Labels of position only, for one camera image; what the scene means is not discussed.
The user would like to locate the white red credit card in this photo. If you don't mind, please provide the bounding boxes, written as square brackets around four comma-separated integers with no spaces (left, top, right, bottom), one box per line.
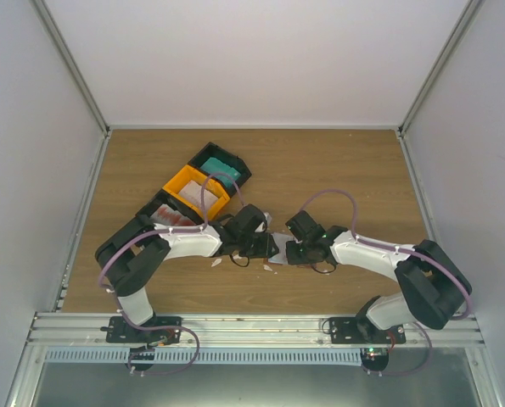
[268,232,298,264]

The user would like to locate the brown leather card holder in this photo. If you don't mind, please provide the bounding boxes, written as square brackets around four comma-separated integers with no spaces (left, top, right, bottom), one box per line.
[262,231,300,267]

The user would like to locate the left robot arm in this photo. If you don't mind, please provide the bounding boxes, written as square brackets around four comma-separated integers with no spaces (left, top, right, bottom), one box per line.
[94,204,280,343]

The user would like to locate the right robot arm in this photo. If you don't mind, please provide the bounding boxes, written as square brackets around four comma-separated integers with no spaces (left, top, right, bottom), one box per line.
[286,210,472,343]

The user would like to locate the black bin teal cards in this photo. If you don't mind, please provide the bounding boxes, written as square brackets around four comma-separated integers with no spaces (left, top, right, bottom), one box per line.
[182,142,252,198]

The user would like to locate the orange bin white cards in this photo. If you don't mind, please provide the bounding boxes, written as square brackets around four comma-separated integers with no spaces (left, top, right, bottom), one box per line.
[163,164,230,220]

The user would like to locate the teal card stack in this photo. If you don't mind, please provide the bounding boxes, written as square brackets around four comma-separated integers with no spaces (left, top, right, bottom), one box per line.
[200,157,241,181]

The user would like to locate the red white card stack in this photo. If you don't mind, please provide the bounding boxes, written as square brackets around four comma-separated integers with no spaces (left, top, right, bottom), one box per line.
[151,204,195,226]

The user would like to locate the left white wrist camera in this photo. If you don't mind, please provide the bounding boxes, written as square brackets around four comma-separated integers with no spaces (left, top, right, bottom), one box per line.
[255,212,272,232]

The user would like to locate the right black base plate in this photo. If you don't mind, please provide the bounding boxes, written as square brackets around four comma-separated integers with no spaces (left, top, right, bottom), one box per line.
[320,316,407,345]

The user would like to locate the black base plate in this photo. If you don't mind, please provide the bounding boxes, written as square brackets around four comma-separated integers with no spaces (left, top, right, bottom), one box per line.
[320,316,407,345]
[100,316,182,345]

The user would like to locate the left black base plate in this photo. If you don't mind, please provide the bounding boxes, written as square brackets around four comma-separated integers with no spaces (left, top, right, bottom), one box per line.
[100,316,182,345]

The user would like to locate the grey slotted cable duct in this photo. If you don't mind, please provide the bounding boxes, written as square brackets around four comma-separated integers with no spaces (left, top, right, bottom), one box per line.
[45,347,362,366]

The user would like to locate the aluminium front rail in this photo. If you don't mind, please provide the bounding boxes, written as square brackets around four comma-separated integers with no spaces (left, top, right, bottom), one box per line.
[26,313,485,348]

